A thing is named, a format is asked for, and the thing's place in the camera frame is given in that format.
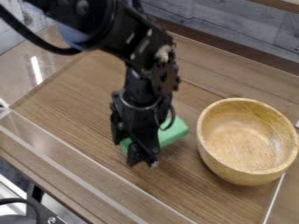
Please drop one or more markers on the black table leg bracket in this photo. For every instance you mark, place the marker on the black table leg bracket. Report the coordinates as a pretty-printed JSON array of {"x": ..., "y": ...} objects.
[{"x": 44, "y": 215}]

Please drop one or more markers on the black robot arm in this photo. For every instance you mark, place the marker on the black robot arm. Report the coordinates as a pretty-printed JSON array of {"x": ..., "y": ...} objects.
[{"x": 115, "y": 27}]

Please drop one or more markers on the green rectangular block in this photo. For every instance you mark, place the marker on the green rectangular block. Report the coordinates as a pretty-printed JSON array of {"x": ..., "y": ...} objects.
[{"x": 172, "y": 134}]

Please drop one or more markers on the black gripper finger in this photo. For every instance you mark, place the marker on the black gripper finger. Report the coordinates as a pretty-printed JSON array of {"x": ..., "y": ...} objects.
[
  {"x": 139, "y": 153},
  {"x": 118, "y": 130}
]

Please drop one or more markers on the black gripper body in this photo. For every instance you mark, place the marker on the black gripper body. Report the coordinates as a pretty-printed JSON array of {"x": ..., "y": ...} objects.
[{"x": 143, "y": 102}]

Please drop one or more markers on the wooden bowl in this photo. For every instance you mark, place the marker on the wooden bowl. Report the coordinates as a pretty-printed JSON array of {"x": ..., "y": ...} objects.
[{"x": 247, "y": 141}]

